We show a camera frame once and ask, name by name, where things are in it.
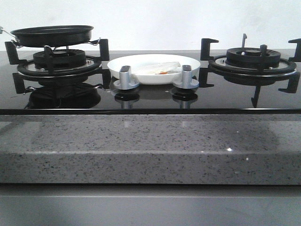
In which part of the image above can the white plate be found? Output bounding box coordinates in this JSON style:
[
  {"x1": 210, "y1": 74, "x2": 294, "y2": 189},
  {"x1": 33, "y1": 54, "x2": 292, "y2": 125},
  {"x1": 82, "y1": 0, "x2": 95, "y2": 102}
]
[{"x1": 107, "y1": 54, "x2": 200, "y2": 85}]

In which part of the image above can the fried egg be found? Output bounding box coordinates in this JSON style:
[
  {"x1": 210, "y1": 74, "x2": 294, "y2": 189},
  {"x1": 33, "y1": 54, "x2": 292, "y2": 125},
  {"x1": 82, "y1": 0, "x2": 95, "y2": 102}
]
[{"x1": 132, "y1": 62, "x2": 181, "y2": 74}]

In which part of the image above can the black frying pan mint handle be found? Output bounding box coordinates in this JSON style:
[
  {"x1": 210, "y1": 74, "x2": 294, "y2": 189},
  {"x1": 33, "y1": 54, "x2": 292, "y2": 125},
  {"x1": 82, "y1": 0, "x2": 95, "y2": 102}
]
[{"x1": 10, "y1": 25, "x2": 94, "y2": 48}]

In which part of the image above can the left silver stove knob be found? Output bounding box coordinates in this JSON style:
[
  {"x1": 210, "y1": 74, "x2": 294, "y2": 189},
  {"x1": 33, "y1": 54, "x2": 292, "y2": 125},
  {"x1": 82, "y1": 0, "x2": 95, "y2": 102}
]
[{"x1": 113, "y1": 65, "x2": 140, "y2": 90}]

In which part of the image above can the silver stove knob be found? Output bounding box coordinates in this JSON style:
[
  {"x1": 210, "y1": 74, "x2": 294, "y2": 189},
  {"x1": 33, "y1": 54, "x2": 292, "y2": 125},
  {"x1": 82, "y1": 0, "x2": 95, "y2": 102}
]
[
  {"x1": 113, "y1": 65, "x2": 140, "y2": 90},
  {"x1": 172, "y1": 65, "x2": 199, "y2": 89}
]

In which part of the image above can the right silver stove knob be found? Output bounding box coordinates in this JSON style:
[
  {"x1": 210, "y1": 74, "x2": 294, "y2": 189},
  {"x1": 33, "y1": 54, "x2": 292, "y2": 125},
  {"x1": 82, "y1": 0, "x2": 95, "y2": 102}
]
[{"x1": 172, "y1": 65, "x2": 199, "y2": 89}]

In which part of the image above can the black glass gas cooktop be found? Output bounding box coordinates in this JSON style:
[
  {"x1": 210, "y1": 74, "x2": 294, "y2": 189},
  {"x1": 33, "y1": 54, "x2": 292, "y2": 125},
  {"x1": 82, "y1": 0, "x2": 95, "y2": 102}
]
[{"x1": 0, "y1": 51, "x2": 301, "y2": 115}]

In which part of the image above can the left black gas burner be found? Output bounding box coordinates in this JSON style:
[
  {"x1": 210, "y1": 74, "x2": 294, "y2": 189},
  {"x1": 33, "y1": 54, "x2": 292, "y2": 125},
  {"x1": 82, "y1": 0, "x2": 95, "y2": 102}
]
[{"x1": 33, "y1": 49, "x2": 86, "y2": 70}]

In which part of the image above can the black gas burner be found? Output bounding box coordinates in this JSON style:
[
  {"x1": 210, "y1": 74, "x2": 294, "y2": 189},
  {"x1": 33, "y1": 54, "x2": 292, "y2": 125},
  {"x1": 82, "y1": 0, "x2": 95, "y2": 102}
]
[
  {"x1": 225, "y1": 48, "x2": 281, "y2": 69},
  {"x1": 33, "y1": 49, "x2": 86, "y2": 70}
]

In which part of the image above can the right black gas burner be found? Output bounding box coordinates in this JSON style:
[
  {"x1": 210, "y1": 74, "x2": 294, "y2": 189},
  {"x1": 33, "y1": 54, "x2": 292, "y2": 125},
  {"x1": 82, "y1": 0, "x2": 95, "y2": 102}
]
[{"x1": 225, "y1": 48, "x2": 281, "y2": 69}]

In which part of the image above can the right black pan support grate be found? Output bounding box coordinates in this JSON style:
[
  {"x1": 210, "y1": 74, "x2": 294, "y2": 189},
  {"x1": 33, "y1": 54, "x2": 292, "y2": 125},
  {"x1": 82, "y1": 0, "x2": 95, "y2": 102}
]
[{"x1": 200, "y1": 33, "x2": 301, "y2": 80}]

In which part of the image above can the black pan support grate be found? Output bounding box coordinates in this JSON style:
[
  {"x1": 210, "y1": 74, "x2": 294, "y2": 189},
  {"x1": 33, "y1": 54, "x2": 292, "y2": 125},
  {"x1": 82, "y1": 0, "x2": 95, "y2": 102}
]
[
  {"x1": 5, "y1": 39, "x2": 110, "y2": 80},
  {"x1": 200, "y1": 33, "x2": 301, "y2": 80}
]

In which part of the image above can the left black pan support grate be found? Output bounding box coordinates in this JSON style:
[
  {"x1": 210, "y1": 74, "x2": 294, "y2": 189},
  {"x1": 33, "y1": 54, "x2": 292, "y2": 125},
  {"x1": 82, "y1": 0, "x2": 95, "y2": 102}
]
[{"x1": 5, "y1": 39, "x2": 110, "y2": 80}]

